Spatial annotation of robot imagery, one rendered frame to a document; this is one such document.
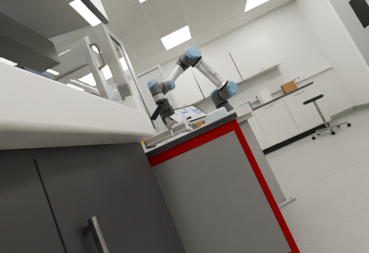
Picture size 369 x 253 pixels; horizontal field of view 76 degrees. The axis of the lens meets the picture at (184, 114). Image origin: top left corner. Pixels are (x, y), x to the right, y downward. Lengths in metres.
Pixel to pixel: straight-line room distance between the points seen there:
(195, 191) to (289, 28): 5.42
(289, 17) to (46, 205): 6.14
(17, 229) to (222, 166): 0.84
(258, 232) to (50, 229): 0.89
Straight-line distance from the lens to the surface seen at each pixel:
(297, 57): 6.00
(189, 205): 1.13
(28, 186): 0.44
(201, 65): 1.92
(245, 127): 2.02
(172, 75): 1.88
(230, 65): 5.31
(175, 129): 1.68
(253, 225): 1.15
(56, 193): 0.48
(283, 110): 4.92
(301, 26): 6.29
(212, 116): 1.09
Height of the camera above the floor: 0.69
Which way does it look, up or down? 8 degrees up
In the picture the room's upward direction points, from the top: 24 degrees counter-clockwise
